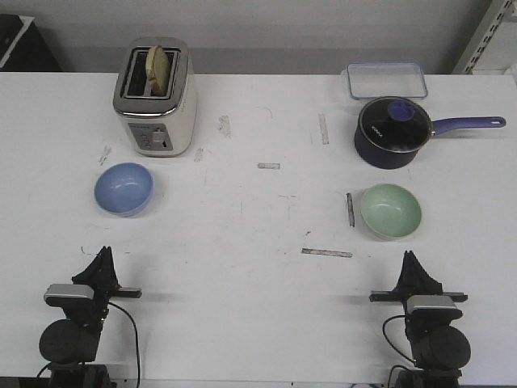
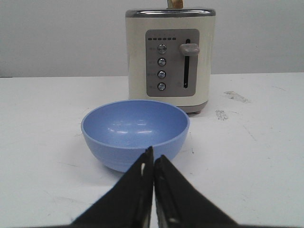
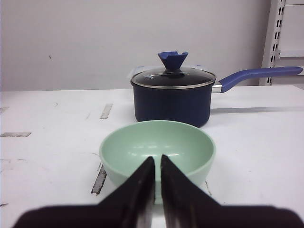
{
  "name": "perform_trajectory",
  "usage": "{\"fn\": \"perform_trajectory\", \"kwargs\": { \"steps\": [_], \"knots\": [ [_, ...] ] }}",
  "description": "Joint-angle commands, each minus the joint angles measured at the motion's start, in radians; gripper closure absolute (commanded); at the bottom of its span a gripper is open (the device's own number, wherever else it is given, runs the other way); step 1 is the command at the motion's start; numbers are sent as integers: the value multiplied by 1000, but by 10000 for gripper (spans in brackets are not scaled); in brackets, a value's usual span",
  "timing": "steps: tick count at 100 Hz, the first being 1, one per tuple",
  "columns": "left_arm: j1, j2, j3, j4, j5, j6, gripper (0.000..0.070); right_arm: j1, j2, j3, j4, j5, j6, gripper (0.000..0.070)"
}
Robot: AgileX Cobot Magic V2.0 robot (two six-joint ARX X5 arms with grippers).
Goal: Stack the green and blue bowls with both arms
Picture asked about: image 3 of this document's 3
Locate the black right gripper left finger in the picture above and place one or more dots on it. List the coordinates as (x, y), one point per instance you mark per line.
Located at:
(129, 206)

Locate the glass lid with blue knob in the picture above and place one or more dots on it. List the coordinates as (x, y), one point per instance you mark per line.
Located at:
(172, 75)

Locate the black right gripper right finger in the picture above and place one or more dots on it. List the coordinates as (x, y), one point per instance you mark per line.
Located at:
(187, 206)

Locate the green bowl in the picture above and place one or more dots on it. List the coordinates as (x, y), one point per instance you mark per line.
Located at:
(188, 147)

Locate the white slotted shelf rack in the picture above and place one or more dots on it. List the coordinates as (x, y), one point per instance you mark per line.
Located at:
(284, 43)

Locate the dark blue saucepan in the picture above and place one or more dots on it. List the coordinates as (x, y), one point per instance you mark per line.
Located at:
(192, 106)

